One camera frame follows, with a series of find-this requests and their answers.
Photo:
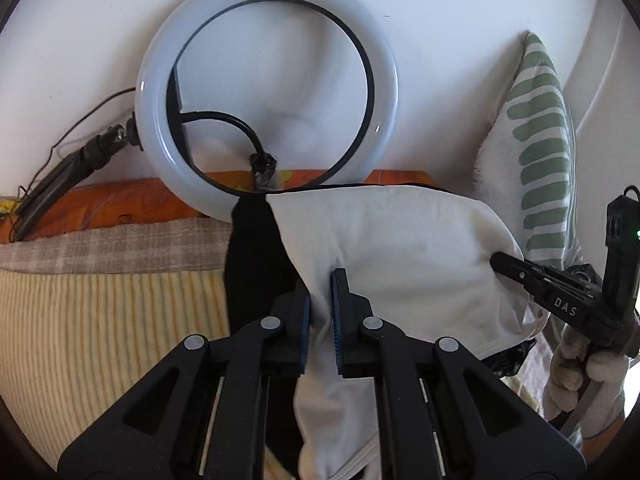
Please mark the printed folded garment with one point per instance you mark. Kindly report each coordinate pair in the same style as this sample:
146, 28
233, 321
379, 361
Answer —
505, 360

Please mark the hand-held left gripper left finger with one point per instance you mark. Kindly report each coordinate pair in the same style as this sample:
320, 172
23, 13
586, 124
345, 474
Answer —
305, 330

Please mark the white tank top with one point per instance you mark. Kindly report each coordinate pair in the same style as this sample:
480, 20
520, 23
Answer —
400, 240

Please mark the person's right hand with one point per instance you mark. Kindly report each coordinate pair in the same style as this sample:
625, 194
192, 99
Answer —
605, 375

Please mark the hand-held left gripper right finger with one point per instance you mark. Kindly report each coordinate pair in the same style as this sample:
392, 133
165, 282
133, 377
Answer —
337, 320

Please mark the yellow striped blanket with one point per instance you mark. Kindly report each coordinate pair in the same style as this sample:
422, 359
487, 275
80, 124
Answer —
100, 320

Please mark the orange patterned pillow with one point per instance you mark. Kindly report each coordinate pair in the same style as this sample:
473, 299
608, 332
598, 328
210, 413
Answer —
125, 200

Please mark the green striped pillow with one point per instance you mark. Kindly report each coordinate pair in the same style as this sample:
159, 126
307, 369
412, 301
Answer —
540, 135

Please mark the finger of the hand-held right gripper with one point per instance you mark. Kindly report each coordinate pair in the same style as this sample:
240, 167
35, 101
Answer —
515, 270

